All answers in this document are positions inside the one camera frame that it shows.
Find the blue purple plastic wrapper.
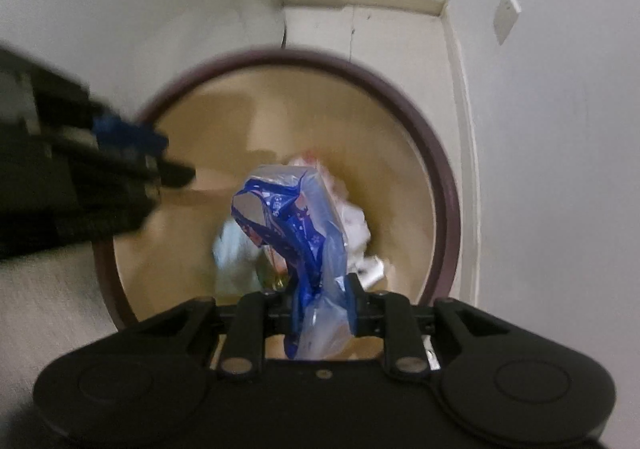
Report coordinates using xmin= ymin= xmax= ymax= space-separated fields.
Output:
xmin=231 ymin=164 xmax=352 ymax=360

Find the white plastic bag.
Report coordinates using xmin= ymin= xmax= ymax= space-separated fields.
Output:
xmin=288 ymin=153 xmax=385 ymax=290

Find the white wall switch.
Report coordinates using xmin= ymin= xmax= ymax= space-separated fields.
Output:
xmin=492 ymin=0 xmax=522 ymax=45

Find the beige round trash bin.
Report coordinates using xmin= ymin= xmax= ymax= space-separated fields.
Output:
xmin=92 ymin=46 xmax=461 ymax=332

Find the light blue labelled plastic bag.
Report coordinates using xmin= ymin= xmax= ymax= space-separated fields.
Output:
xmin=212 ymin=218 xmax=262 ymax=299

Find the checkered tablecloth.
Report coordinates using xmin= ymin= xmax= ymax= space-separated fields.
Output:
xmin=0 ymin=0 xmax=289 ymax=430

